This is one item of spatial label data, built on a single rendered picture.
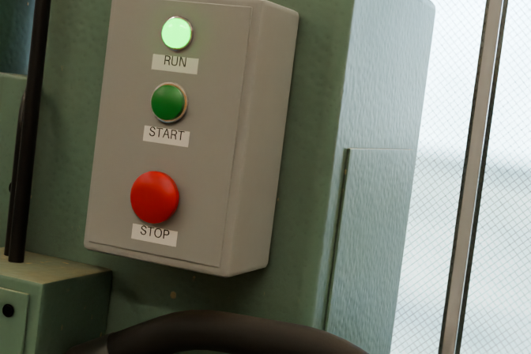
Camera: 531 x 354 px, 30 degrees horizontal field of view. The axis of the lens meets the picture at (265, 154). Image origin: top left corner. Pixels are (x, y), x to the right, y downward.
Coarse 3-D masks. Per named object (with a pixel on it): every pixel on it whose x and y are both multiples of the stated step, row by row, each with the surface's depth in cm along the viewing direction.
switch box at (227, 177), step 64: (128, 0) 58; (192, 0) 57; (256, 0) 55; (128, 64) 58; (256, 64) 56; (128, 128) 58; (192, 128) 57; (256, 128) 57; (128, 192) 58; (192, 192) 57; (256, 192) 58; (128, 256) 59; (192, 256) 57; (256, 256) 59
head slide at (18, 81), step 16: (0, 80) 74; (16, 80) 74; (0, 96) 74; (16, 96) 74; (0, 112) 74; (16, 112) 74; (0, 128) 74; (16, 128) 74; (0, 144) 74; (0, 160) 74; (0, 176) 74; (0, 192) 74; (0, 208) 74; (0, 224) 74; (0, 240) 74
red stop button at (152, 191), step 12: (144, 180) 57; (156, 180) 57; (168, 180) 57; (132, 192) 57; (144, 192) 57; (156, 192) 56; (168, 192) 56; (132, 204) 57; (144, 204) 57; (156, 204) 56; (168, 204) 56; (144, 216) 57; (156, 216) 57; (168, 216) 57
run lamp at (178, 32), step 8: (176, 16) 57; (168, 24) 57; (176, 24) 56; (184, 24) 56; (168, 32) 57; (176, 32) 56; (184, 32) 56; (192, 32) 57; (168, 40) 57; (176, 40) 56; (184, 40) 56; (176, 48) 57; (184, 48) 57
